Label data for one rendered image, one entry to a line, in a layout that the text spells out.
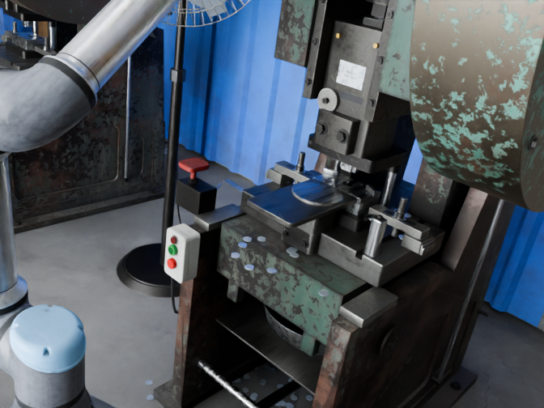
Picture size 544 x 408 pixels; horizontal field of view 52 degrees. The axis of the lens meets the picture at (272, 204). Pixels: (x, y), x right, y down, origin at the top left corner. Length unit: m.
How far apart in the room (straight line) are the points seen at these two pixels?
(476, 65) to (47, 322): 0.78
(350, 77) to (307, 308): 0.53
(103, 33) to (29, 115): 0.17
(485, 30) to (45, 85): 0.58
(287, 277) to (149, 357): 0.80
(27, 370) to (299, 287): 0.60
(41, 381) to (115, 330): 1.07
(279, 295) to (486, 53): 0.78
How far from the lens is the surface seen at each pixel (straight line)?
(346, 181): 1.45
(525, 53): 0.78
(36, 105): 0.82
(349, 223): 1.36
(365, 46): 1.26
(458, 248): 1.56
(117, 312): 2.16
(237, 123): 3.26
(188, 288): 1.52
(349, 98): 1.29
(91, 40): 0.88
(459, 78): 0.84
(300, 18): 1.31
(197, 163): 1.47
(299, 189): 1.33
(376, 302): 1.24
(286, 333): 1.50
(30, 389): 1.05
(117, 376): 1.91
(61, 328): 1.02
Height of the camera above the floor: 1.31
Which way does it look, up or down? 25 degrees down
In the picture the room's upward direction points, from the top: 9 degrees clockwise
